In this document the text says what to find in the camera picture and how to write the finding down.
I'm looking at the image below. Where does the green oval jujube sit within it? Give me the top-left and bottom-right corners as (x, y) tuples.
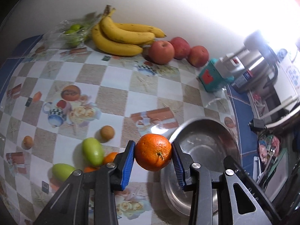
(82, 138), (104, 167)
(52, 163), (75, 182)

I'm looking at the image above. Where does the orange mandarin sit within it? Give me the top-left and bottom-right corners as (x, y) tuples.
(83, 167), (99, 173)
(102, 152), (118, 165)
(135, 133), (172, 172)

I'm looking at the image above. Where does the large steel bowl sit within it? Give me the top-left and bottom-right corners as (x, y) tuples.
(161, 118), (241, 224)

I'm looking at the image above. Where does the small brown longan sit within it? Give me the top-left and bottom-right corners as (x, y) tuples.
(100, 125), (115, 141)
(23, 136), (34, 149)

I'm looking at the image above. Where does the black power adapter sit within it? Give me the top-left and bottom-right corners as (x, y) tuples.
(248, 118), (266, 132)

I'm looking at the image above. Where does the checkered plastic tablecloth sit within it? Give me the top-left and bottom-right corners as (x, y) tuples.
(1, 36), (257, 224)

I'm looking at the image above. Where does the teal plastic box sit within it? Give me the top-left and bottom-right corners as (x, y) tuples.
(198, 58), (234, 92)

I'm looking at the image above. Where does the steel thermos jug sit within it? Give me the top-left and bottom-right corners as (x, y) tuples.
(232, 31), (279, 94)

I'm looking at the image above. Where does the red apple right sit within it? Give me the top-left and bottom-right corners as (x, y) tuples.
(187, 46), (209, 68)

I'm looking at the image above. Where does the red apple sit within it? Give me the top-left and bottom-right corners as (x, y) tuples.
(169, 37), (191, 60)
(187, 46), (209, 68)
(148, 41), (175, 65)

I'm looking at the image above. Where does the red apple middle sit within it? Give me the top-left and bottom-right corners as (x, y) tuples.
(169, 37), (191, 60)

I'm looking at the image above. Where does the red apple front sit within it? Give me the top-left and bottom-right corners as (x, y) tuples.
(148, 41), (175, 65)

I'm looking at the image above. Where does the clear bag of limes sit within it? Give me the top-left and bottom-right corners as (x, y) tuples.
(43, 12), (102, 49)

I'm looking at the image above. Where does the yellow banana bunch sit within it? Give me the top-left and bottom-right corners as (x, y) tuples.
(91, 5), (166, 57)

